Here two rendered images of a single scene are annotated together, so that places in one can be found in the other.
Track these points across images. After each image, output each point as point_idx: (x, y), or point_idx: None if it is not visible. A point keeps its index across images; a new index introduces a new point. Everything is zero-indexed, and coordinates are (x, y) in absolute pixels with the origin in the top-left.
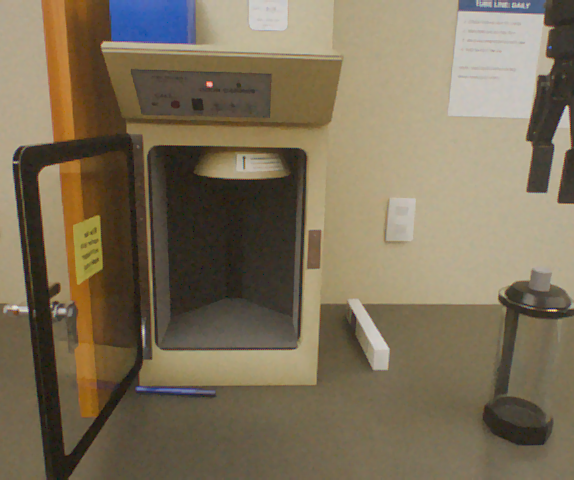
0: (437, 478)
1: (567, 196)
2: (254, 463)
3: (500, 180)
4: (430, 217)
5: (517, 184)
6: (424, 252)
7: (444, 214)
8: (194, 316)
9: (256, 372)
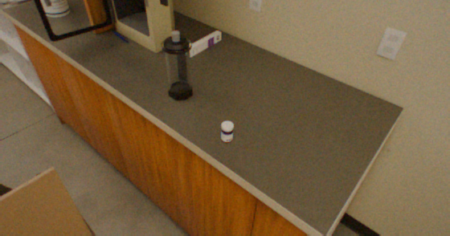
0: (132, 87)
1: (161, 2)
2: (104, 61)
3: None
4: (270, 2)
5: None
6: (266, 20)
7: (277, 2)
8: (145, 14)
9: (141, 40)
